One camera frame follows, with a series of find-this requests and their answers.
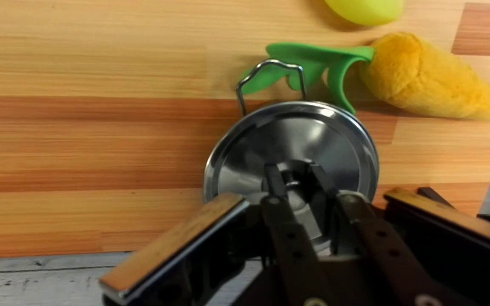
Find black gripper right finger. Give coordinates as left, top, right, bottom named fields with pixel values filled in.
left=306, top=159, right=490, bottom=306

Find yellow plastic toy fruit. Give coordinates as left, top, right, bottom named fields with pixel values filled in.
left=321, top=0, right=406, bottom=28

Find yellow plush carrot green leaves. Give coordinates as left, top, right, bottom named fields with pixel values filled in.
left=238, top=30, right=490, bottom=123

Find wooden counter slab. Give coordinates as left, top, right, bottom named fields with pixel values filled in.
left=0, top=0, right=490, bottom=261

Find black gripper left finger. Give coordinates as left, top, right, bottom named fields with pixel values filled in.
left=97, top=162, right=326, bottom=306

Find round steel pot lid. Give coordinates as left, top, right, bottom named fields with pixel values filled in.
left=200, top=100, right=381, bottom=210

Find small steel pot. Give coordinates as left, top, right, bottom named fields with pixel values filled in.
left=234, top=57, right=309, bottom=115

